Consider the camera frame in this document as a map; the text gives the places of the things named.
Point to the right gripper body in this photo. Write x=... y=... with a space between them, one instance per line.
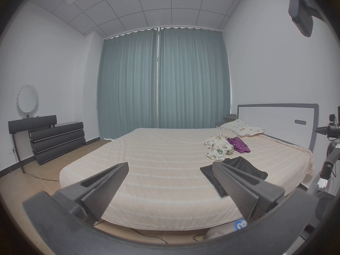
x=334 y=131

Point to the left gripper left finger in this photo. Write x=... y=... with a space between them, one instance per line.
x=101 y=190

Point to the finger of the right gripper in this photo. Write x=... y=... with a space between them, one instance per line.
x=324 y=130

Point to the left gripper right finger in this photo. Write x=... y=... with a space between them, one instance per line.
x=247 y=195

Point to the black T-shirt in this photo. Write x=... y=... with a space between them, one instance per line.
x=249 y=169

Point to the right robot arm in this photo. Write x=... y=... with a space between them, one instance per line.
x=333 y=153

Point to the bed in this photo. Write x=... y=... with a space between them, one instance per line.
x=159 y=155

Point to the purple garment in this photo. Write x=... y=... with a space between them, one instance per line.
x=240 y=146

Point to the white printed pillow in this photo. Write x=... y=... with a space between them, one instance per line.
x=241 y=127

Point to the grey bedside table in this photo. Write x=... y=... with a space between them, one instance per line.
x=231 y=116

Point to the black dressing table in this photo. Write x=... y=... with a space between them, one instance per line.
x=31 y=122

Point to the round white mirror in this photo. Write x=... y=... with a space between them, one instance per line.
x=28 y=99

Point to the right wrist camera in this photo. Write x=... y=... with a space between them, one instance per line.
x=332 y=118

